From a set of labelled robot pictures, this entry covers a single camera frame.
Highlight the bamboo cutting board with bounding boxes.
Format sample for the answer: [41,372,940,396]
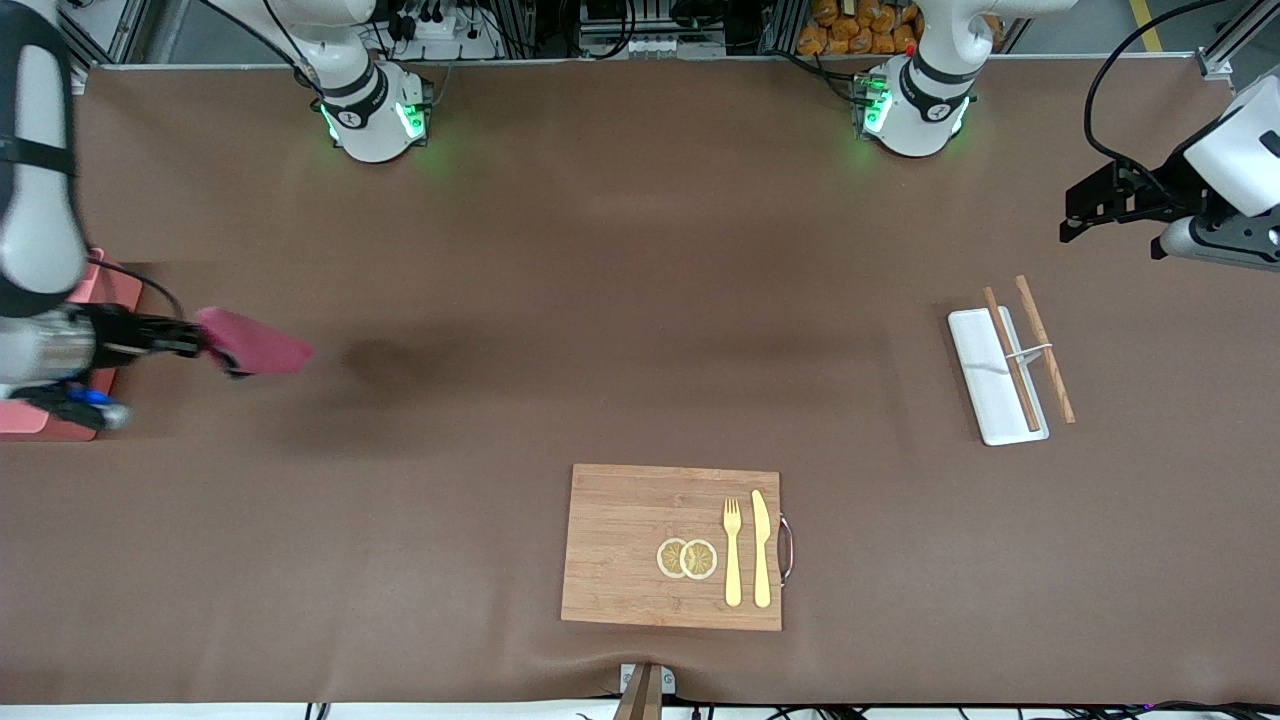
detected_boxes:
[560,463,784,632]

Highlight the red cloth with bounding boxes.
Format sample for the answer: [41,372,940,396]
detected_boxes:
[195,307,316,378]

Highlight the orange packaged goods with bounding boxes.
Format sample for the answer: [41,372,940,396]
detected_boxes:
[797,0,921,56]

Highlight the pink plastic box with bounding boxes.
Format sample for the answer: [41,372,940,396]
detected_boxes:
[0,248,146,442]

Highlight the white rectangular tray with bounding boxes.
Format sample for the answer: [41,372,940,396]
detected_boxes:
[948,306,1051,446]

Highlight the brown wooden chopstick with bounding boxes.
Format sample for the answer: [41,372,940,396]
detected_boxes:
[982,288,1042,433]
[1016,275,1077,424]

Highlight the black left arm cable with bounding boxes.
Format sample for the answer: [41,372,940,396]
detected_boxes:
[1084,0,1236,196]

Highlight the yellow plastic knife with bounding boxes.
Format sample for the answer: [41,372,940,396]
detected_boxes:
[751,489,773,609]

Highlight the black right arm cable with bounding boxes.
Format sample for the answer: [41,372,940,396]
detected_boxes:
[88,255,187,323]

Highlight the silver electronics box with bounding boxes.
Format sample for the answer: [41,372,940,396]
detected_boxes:
[578,0,728,58]

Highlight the yellow plastic fork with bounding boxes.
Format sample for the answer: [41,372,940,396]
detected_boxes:
[722,497,744,608]

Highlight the white power strip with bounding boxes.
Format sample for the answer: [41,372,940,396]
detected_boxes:
[395,0,501,61]

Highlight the grey metal table bracket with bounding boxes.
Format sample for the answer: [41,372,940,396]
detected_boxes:
[620,663,676,696]

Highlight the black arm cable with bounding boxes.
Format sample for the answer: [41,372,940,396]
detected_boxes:
[1084,0,1236,196]
[88,255,187,323]

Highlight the brown wooden strip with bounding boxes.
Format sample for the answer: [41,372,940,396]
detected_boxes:
[612,665,663,720]

